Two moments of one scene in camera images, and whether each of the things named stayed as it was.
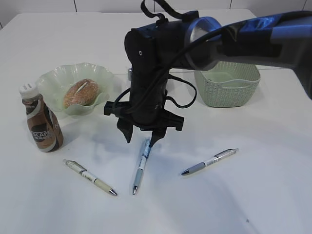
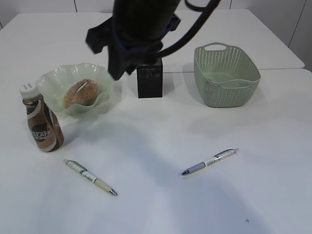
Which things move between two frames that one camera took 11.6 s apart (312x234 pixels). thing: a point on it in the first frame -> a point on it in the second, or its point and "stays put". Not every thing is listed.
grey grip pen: (218, 157) stays put
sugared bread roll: (83, 92) stays put
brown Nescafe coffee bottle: (44, 127) stays put
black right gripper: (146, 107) -> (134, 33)
